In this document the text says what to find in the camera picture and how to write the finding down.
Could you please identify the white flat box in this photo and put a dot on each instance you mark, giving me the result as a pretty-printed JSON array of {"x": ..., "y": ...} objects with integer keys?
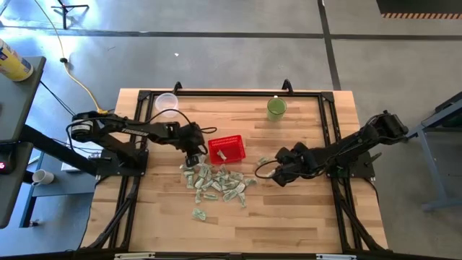
[{"x": 74, "y": 164}]

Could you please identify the blue-grey low shelf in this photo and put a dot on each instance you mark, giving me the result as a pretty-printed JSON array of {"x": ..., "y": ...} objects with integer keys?
[{"x": 68, "y": 184}]

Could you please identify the black hazard-striped mat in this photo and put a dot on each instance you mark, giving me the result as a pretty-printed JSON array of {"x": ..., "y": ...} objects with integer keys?
[{"x": 415, "y": 7}]

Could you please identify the green plastic cup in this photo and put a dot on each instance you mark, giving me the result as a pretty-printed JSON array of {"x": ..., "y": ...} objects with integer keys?
[{"x": 276, "y": 108}]

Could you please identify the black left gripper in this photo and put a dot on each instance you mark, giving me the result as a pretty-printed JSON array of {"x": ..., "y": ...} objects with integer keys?
[{"x": 193, "y": 139}]

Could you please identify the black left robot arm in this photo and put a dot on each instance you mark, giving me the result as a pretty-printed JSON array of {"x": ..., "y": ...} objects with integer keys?
[{"x": 133, "y": 131}]

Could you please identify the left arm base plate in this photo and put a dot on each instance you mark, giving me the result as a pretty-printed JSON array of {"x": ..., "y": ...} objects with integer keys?
[{"x": 108, "y": 167}]

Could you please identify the blue-grey metal table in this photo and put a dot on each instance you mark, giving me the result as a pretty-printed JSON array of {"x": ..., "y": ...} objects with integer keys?
[{"x": 431, "y": 166}]

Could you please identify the black tripod stand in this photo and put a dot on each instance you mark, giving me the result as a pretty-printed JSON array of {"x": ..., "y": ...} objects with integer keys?
[{"x": 65, "y": 14}]

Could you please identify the clear plastic cup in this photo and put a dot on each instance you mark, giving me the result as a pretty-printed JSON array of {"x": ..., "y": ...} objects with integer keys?
[{"x": 166, "y": 104}]

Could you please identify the yellow wipes canister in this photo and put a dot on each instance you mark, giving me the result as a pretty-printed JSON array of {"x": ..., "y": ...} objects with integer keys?
[{"x": 12, "y": 63}]

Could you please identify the black aluminium table frame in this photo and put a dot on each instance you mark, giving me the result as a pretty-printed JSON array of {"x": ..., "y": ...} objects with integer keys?
[{"x": 234, "y": 93}]

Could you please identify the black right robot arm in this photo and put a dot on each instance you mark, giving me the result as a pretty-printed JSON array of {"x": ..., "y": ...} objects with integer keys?
[{"x": 346, "y": 148}]

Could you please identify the black frame clamp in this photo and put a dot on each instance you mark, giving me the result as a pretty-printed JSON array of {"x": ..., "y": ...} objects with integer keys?
[
  {"x": 289, "y": 87},
  {"x": 175, "y": 88}
]

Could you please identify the white mug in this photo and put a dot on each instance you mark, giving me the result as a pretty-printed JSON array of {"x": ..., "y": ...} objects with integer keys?
[{"x": 43, "y": 177}]

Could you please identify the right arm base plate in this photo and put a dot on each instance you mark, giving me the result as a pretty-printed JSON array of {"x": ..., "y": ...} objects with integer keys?
[{"x": 361, "y": 168}]

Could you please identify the black device with indicator light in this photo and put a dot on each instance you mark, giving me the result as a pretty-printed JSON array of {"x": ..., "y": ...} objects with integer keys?
[{"x": 5, "y": 159}]

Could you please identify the white bracket strip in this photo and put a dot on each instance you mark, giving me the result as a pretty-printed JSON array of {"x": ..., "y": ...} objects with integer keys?
[
  {"x": 335, "y": 257},
  {"x": 133, "y": 256}
]

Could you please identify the red plastic mesh basket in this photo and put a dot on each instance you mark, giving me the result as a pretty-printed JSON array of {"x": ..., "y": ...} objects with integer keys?
[{"x": 231, "y": 144}]

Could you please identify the grey side desk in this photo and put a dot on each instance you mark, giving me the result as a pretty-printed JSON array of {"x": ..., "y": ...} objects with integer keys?
[{"x": 18, "y": 104}]

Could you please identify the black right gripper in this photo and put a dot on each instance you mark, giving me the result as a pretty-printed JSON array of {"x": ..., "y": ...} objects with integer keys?
[{"x": 292, "y": 164}]

